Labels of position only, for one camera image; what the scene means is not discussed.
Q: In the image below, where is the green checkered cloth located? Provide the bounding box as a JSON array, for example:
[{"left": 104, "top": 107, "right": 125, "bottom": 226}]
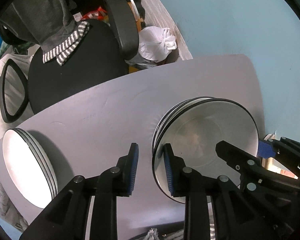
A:
[{"left": 0, "top": 39, "right": 34, "bottom": 57}]

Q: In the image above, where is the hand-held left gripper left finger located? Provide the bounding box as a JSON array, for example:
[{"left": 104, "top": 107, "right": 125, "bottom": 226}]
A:
[{"left": 19, "top": 142, "right": 140, "bottom": 240}]

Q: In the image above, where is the black office chair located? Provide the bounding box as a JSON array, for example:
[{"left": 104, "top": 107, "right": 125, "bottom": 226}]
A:
[{"left": 1, "top": 0, "right": 147, "bottom": 123}]

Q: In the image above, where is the gray garment with striped cuff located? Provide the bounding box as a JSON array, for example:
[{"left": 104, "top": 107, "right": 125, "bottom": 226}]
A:
[{"left": 0, "top": 0, "right": 91, "bottom": 66}]

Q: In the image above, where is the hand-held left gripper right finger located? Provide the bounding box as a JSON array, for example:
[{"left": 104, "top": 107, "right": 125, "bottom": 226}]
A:
[{"left": 164, "top": 143, "right": 278, "bottom": 240}]

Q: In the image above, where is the orange red plastic bag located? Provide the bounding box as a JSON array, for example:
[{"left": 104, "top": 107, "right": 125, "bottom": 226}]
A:
[{"left": 80, "top": 6, "right": 108, "bottom": 22}]

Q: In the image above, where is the white plastic bag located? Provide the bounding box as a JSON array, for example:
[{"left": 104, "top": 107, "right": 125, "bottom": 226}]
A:
[{"left": 138, "top": 26, "right": 177, "bottom": 63}]

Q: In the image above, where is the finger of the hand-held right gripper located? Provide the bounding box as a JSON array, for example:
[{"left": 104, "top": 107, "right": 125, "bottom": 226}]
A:
[
  {"left": 258, "top": 140, "right": 277, "bottom": 158},
  {"left": 215, "top": 140, "right": 264, "bottom": 180}
]

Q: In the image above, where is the gray crumpled blanket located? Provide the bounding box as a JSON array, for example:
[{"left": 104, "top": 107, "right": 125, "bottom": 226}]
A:
[{"left": 0, "top": 52, "right": 29, "bottom": 233}]

